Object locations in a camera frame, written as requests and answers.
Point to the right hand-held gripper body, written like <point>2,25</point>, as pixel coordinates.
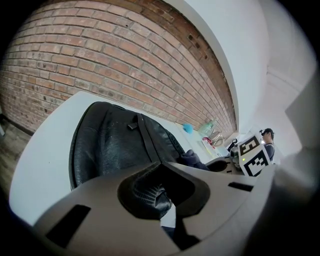
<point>255,160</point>

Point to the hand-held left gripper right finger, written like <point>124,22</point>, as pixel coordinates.
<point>225,197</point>

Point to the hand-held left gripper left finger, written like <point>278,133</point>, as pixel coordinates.
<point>100,212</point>

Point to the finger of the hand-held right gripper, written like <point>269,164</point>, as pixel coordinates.
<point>232,161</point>
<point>235,171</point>

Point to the dark blue cloth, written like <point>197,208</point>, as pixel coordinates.
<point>193,160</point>

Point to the black backpack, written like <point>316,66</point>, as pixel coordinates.
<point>112,145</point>

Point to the yellow-edged white booklet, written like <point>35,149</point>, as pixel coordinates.
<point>207,150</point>

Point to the red plastic object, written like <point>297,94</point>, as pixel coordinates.
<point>207,140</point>

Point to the white table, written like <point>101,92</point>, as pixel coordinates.
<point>45,155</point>
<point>192,142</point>

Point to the teal scrubber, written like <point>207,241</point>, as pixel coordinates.
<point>188,128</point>

